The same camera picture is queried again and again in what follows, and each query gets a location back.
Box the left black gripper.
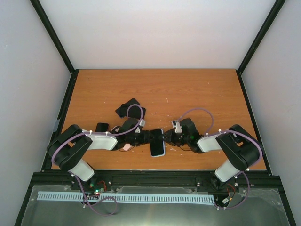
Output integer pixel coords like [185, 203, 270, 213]
[126, 130, 156, 146]

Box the pink phone case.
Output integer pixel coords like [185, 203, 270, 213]
[110, 126, 133, 152]

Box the light blue cable duct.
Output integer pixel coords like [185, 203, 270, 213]
[36, 191, 214, 205]

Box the dark maroon cased phone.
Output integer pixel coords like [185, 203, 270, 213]
[95, 122, 109, 133]

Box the light blue phone case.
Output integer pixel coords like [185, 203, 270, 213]
[150, 128, 165, 158]

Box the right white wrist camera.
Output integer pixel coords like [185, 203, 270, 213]
[172, 120, 182, 134]

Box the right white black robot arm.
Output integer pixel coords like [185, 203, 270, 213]
[162, 118, 264, 191]

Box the black aluminium frame rail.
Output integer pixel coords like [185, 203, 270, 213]
[32, 169, 282, 196]

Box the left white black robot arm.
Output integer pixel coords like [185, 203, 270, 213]
[47, 118, 154, 190]

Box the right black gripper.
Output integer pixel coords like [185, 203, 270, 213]
[158, 129, 190, 147]

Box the black phone case rear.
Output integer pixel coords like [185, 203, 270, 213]
[115, 98, 141, 119]

